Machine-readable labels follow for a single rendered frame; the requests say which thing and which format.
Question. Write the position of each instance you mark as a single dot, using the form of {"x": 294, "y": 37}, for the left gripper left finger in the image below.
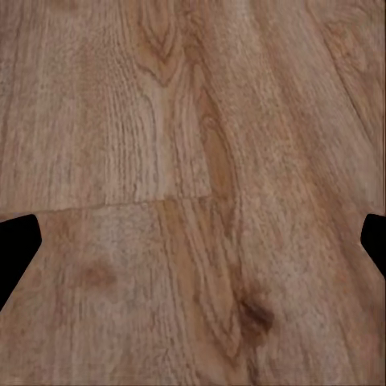
{"x": 20, "y": 239}

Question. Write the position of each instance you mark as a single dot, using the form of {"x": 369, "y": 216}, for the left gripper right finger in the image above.
{"x": 373, "y": 239}

